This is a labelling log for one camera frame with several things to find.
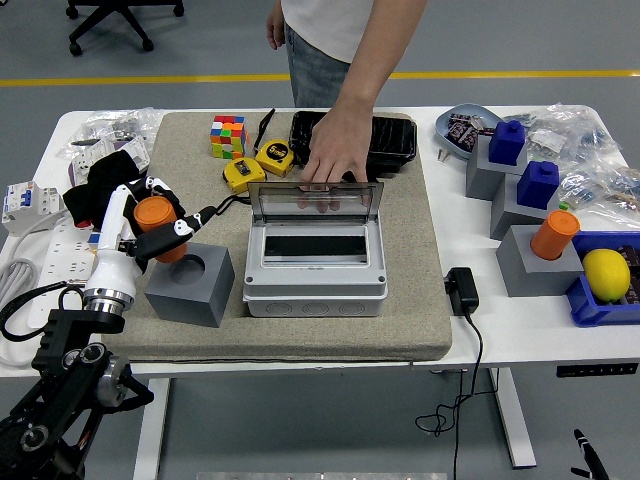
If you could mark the person's left forearm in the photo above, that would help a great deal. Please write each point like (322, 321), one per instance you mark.
(380, 55)

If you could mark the dark foil packet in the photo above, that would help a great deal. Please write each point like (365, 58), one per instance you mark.
(462, 118)
(460, 132)

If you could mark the white socket purple edge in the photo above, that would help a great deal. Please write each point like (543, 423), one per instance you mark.
(80, 165)

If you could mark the dark parts in bin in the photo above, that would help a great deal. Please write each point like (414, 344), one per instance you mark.
(634, 260)

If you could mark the small metal screws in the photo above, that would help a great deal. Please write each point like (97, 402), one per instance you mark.
(442, 155)

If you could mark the blue plastic bin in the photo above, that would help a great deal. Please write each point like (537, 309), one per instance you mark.
(585, 305)

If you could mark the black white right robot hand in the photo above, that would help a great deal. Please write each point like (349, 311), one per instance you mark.
(585, 447)

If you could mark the person's left hand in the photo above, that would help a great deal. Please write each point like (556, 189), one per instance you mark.
(340, 145)

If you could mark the blue block with knob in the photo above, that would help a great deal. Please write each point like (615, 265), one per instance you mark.
(507, 145)
(537, 187)

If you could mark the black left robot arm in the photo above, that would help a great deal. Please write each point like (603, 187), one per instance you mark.
(65, 345)

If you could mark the person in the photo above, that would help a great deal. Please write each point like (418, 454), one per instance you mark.
(325, 30)

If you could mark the white table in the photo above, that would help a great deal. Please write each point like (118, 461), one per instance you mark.
(525, 330)

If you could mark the black cloth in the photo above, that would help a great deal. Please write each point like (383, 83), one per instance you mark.
(105, 170)

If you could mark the black office chair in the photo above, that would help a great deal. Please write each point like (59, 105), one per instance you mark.
(112, 17)

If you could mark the person's right hand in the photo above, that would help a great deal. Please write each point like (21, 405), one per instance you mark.
(276, 30)

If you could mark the grey-brown mat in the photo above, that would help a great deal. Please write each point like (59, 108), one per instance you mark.
(410, 225)

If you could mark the white power strip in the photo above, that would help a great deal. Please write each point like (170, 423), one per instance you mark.
(65, 250)

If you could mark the white circuit breaker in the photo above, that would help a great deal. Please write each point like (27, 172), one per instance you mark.
(30, 205)

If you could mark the clear bag of parts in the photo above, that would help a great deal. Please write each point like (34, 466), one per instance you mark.
(575, 130)
(600, 190)
(117, 122)

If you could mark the grey block with round hole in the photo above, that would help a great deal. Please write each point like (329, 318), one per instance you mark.
(530, 277)
(200, 300)

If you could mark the black cracked tray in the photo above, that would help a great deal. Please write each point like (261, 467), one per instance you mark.
(395, 137)

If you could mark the black table control panel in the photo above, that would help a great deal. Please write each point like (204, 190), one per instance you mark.
(595, 371)

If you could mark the orange cylinder battery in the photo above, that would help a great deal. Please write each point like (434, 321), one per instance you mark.
(555, 235)
(152, 215)

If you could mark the grey junction box clear lid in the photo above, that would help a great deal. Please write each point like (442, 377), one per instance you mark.
(315, 290)

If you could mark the pale blue dish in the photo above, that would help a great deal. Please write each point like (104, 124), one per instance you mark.
(467, 109)

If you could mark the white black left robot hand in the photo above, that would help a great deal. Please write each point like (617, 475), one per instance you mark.
(112, 260)

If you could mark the white wall socket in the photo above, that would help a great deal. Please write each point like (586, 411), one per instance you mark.
(134, 152)

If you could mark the yellow tape measure black label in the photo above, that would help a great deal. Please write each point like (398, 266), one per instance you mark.
(275, 155)

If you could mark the yellow lemon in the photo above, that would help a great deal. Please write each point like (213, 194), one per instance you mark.
(606, 275)

